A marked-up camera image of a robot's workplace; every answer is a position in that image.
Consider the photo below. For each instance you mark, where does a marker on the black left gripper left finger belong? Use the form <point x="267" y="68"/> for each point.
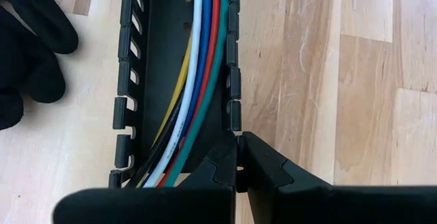
<point x="153" y="207"/>

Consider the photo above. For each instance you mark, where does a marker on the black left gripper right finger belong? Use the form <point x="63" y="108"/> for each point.
<point x="324" y="207"/>

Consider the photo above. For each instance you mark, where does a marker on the grey black glove green cuff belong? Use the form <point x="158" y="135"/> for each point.
<point x="30" y="46"/>

